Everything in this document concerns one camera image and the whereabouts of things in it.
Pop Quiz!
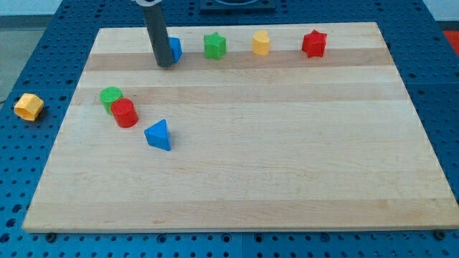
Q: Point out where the blue triangle block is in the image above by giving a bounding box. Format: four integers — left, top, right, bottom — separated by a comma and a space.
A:
144, 119, 171, 151

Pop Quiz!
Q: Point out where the yellow hexagon block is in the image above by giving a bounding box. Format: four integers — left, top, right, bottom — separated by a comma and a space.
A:
14, 93, 44, 121

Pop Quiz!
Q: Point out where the blue cube block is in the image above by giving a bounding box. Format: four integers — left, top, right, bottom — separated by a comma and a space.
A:
169, 37, 182, 63

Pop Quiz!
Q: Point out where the red cylinder block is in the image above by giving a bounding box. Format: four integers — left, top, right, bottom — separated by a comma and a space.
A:
110, 98, 138, 128

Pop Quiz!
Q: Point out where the green cylinder block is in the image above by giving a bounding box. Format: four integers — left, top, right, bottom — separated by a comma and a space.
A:
99, 87, 123, 115

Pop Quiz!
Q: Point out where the green star block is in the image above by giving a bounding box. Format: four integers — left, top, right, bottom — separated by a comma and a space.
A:
204, 32, 227, 60

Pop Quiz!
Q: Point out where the red star block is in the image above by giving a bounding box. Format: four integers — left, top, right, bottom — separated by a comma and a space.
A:
301, 30, 328, 58

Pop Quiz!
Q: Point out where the silver rod mounting flange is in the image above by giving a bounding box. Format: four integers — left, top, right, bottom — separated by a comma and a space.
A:
133, 0, 162, 7

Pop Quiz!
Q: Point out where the light wooden board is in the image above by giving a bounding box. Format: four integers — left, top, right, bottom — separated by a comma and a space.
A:
23, 22, 458, 233

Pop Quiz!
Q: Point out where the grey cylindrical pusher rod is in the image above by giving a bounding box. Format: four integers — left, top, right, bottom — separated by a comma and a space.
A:
141, 3, 174, 68

